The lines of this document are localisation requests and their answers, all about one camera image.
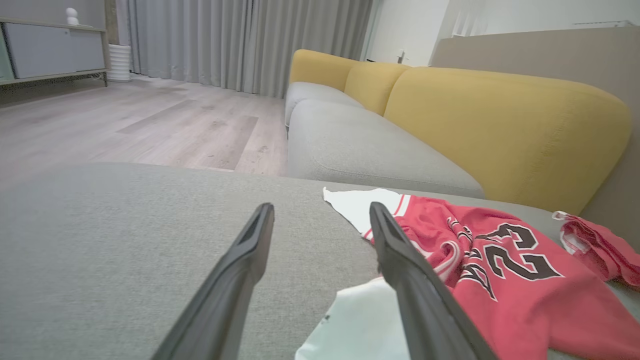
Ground grey pleated curtain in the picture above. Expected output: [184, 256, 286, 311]
[116, 0, 376, 98]

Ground large grey sofa seat cushion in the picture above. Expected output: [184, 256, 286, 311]
[286, 99, 485, 199]

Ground small grey sofa seat cushion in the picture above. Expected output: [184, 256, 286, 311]
[284, 81, 365, 128]

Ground red basketball jersey number 23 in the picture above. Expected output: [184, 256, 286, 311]
[295, 187, 640, 360]

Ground white ribbed cylinder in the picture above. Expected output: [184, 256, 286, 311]
[107, 44, 132, 82]

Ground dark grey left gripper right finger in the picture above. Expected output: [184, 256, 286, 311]
[369, 201, 501, 360]

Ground red shorts with white trim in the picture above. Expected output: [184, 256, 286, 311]
[552, 210, 640, 291]

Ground large yellow sofa back cushion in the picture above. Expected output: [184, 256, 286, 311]
[383, 67, 632, 216]

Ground white slatted rack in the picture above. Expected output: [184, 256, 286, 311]
[452, 10, 481, 37]

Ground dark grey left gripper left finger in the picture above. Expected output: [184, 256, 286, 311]
[150, 202, 275, 360]

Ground grey cabinet with wooden frame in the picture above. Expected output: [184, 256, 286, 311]
[0, 17, 110, 93]

